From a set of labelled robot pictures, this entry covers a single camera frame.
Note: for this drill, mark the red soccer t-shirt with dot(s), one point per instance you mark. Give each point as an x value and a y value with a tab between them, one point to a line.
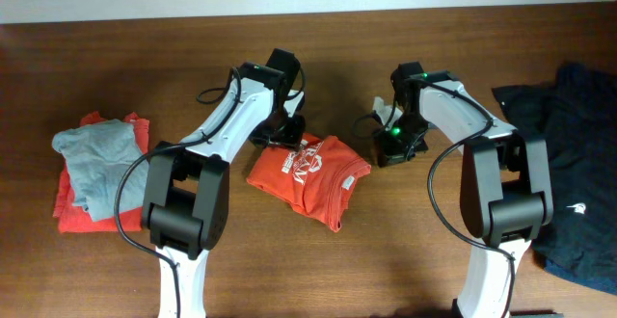
317	180

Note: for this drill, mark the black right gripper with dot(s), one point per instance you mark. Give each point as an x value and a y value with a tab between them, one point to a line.
388	152

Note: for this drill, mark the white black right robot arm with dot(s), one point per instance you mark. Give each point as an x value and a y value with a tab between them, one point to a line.
505	192

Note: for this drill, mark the folded grey t-shirt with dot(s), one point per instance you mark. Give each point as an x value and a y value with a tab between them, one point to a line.
97	156

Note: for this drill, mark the dark clothes pile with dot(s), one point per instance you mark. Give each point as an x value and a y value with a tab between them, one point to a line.
576	114

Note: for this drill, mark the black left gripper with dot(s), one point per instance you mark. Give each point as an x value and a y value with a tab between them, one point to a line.
293	138

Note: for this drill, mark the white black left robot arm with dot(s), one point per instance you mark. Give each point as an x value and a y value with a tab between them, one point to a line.
185	205

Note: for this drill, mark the folded red t-shirt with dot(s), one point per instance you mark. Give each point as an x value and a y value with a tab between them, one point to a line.
73	219

